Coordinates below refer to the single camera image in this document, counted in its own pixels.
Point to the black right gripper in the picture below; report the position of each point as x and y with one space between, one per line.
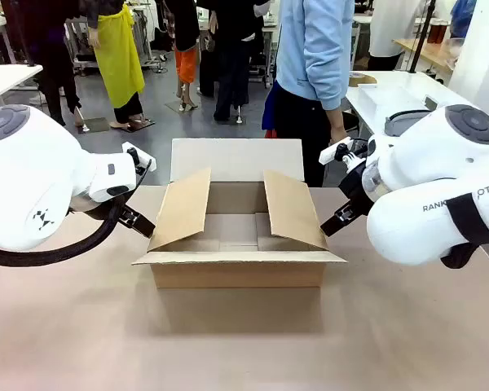
356 187

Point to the brown cardboard box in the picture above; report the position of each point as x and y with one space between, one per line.
236 275

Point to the person's left forearm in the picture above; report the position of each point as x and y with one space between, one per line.
334 89

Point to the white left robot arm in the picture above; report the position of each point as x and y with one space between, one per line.
24 183

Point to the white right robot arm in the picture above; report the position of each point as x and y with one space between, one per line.
424 171

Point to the clear plastic box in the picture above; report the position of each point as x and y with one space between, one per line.
391 99

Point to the person's left hand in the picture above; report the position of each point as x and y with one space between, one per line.
337 136

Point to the black chair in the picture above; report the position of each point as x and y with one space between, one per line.
350 120

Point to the blue and red cloth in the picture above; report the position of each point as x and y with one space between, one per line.
270 110

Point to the brown tape roll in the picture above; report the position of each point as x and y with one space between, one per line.
360 80

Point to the white side table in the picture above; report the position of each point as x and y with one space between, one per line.
395 83

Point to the mannequin with yellow apron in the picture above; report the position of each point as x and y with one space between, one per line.
118 61

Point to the mannequin with orange shorts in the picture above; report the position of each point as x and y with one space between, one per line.
186 65

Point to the person in light blue sweater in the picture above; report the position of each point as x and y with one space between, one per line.
309 49

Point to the mannequin in black clothes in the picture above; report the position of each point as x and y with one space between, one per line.
232 61

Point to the person in white shirt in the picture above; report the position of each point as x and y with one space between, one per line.
387 32

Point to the wooden background table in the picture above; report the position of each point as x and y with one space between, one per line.
432 51

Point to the figure in dark purple clothes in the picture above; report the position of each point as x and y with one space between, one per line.
53 49

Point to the white table with metal legs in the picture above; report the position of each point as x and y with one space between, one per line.
4 79

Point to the black stand pole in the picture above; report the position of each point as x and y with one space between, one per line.
421 38

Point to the amber jar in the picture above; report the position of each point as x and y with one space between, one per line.
433 32
443 32

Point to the person in blue top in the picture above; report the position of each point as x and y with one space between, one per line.
462 16

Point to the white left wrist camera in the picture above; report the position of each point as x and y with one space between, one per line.
144 161

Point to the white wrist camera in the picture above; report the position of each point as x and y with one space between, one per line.
332 152
144 161

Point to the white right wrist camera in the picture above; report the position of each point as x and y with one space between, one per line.
332 152

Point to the dark mannequin base plate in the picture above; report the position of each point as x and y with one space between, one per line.
94 124
179 106
142 124

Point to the grey curved bracket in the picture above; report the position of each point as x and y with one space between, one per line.
397 124

